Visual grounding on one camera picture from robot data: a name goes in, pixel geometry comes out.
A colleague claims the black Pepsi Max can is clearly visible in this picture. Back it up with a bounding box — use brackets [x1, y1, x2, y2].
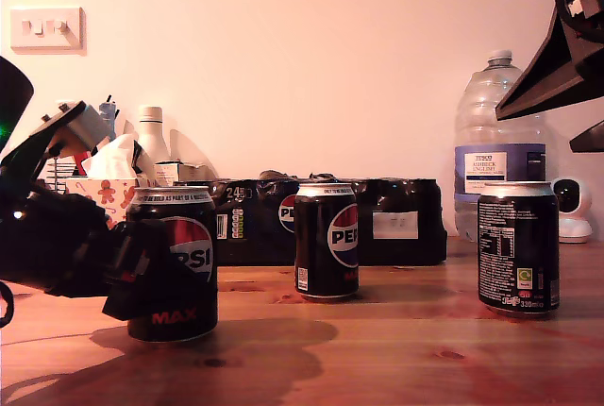
[125, 185, 218, 344]
[294, 182, 361, 302]
[477, 181, 561, 320]

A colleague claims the shrink-wrapped Pepsi can pack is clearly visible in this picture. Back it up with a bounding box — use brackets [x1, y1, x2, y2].
[173, 170, 448, 267]

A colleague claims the large clear water bottle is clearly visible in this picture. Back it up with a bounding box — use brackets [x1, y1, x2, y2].
[453, 50, 548, 243]

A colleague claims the gingerbread print tissue box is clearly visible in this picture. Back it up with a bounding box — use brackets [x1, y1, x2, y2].
[64, 178, 158, 230]

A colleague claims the small white box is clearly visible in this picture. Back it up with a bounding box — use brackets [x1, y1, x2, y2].
[154, 161, 180, 189]

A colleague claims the torn cardboard box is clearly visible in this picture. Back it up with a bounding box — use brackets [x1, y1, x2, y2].
[177, 162, 218, 184]

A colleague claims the white paper tissue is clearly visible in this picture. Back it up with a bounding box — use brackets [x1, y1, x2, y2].
[87, 133, 143, 180]

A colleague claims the white matte bottle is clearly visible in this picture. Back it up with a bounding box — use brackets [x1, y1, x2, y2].
[134, 106, 172, 176]

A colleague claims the blue packet with straws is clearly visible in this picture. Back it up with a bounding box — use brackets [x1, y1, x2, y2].
[97, 93, 122, 138]

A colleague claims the small white round camera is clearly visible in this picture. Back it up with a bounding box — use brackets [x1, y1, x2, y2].
[549, 177, 594, 245]

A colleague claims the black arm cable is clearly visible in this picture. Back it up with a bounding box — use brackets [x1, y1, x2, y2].
[0, 280, 14, 330]

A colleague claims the white wall light switch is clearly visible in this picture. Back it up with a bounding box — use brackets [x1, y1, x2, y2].
[9, 7, 87, 55]

